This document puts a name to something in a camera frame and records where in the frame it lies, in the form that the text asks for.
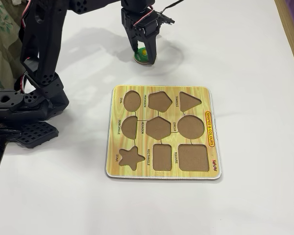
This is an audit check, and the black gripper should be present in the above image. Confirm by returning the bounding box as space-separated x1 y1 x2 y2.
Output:
121 6 160 66

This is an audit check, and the green circle piece yellow pin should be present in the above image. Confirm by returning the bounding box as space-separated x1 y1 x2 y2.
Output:
133 46 154 65

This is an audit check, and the wooden shapes puzzle board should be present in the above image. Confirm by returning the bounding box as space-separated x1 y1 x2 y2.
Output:
104 85 223 181

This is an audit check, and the black grid table clamp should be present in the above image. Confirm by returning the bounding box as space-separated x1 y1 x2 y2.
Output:
14 121 60 150

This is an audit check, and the floral patterned cloth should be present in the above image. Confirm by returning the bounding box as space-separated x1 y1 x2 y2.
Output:
0 0 27 91

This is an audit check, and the red white gripper servo wire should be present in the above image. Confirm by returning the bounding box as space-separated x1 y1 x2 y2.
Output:
133 6 154 27

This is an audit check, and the black square wrist camera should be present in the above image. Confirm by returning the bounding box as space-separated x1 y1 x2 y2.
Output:
157 11 175 25

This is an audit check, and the black camera cable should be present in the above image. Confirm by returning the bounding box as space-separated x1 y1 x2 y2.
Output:
161 0 184 13

